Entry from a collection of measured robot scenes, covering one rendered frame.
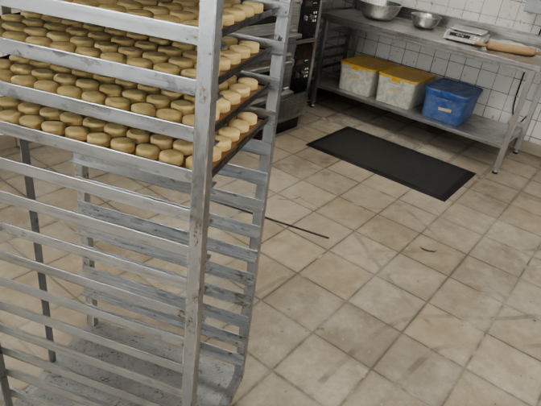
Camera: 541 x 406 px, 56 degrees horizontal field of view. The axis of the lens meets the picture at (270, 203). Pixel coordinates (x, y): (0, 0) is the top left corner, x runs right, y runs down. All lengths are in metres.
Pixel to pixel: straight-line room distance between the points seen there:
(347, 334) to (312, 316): 0.18
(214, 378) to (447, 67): 3.98
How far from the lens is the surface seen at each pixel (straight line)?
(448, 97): 4.55
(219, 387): 1.90
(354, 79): 4.91
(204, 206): 0.99
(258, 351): 2.24
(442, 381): 2.36
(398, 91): 4.72
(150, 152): 1.08
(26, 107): 1.32
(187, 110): 1.08
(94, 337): 1.44
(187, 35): 0.92
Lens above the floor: 1.61
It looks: 30 degrees down
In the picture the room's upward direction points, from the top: 8 degrees clockwise
